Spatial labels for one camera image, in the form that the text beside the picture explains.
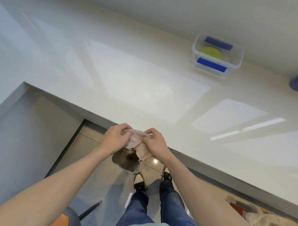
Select chair with black legs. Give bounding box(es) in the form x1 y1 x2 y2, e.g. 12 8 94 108
50 200 103 226

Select blue round object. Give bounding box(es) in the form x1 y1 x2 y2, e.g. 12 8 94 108
289 75 298 92

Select white paper strip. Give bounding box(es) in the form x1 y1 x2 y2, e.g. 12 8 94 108
124 192 134 209

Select metal basin with brown water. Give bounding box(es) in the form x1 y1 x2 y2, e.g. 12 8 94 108
111 148 141 174

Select pinkish white cloth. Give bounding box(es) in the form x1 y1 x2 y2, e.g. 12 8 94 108
122 129 153 163

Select person's right forearm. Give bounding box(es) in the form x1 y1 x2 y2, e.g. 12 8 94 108
161 155 251 226

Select black and white right shoe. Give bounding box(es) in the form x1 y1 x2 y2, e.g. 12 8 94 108
161 165 173 183

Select black and white shoe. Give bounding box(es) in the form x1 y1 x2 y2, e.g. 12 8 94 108
133 172 148 193
161 165 173 183

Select person's right hand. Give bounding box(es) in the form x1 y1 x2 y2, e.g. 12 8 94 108
142 128 173 165

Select white base cabinet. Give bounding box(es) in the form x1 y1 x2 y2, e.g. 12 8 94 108
0 81 85 206

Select person's left forearm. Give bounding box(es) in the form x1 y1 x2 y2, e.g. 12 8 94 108
0 148 113 226

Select green round lid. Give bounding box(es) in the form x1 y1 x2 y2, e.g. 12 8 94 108
198 47 223 61

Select white bag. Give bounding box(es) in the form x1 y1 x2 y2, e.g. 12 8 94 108
245 211 298 226

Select black and white left shoe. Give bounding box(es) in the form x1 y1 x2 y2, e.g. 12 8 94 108
133 172 148 193

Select blue jeans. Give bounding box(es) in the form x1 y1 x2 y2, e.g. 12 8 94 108
116 181 197 226

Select clear container with blue clips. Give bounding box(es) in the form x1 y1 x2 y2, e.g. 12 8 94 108
189 33 244 77

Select red flat object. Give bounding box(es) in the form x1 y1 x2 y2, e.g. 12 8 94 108
229 202 245 214

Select person's left hand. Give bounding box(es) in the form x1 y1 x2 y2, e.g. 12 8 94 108
99 123 133 157

